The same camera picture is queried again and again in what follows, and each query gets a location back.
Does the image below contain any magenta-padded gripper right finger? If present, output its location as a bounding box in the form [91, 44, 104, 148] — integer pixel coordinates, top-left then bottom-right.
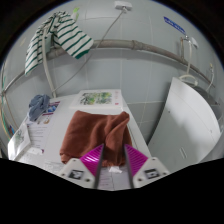
[123, 143, 172, 189]

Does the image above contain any white drain hose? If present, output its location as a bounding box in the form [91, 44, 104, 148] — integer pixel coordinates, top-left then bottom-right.
[41, 28, 58, 99]

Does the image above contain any blue wall sign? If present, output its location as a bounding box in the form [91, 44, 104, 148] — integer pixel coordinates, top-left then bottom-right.
[163, 15, 186, 35]

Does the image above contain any white wall socket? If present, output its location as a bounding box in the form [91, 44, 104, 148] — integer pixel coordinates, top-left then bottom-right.
[114, 0, 133, 11]

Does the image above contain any white cable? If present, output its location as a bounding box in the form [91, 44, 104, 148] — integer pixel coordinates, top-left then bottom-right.
[51, 9, 126, 96]

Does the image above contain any green white striped shirt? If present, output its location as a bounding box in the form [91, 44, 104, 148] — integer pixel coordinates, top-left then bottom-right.
[24, 10, 94, 76]

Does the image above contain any white printed paper sheet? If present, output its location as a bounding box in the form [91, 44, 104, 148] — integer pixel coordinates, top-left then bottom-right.
[25, 116, 56, 156]

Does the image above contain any large booklet with green picture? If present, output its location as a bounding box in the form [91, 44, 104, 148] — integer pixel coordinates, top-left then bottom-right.
[7, 128, 32, 161]

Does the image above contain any brown towel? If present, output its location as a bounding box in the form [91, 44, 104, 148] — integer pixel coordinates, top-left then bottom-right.
[59, 109, 133, 168]

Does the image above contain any grey horizontal wall pipe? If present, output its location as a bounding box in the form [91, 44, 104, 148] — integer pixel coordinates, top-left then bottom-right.
[0, 39, 214, 98]

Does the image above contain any metal wall tap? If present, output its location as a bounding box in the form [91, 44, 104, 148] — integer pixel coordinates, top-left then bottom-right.
[179, 34, 200, 51]

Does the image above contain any colourful printed leaflet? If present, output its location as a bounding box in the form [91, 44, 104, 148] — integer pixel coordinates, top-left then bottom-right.
[41, 100, 62, 126]

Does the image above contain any white tap hose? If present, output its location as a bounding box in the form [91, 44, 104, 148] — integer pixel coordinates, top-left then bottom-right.
[178, 46, 200, 88]

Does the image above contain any small booklet with green picture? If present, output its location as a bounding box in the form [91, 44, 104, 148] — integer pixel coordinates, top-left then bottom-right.
[69, 89, 124, 110]

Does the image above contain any white appliance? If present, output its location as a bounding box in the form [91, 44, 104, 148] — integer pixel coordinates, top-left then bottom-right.
[147, 76, 224, 174]

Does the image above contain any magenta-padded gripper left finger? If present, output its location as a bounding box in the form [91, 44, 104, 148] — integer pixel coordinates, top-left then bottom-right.
[59, 143, 106, 189]

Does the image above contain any grey printed sheet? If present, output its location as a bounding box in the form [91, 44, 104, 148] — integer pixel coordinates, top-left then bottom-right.
[98, 165, 132, 190]

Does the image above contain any crumpled blue cloth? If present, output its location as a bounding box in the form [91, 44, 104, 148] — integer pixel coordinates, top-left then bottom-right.
[27, 94, 52, 122]

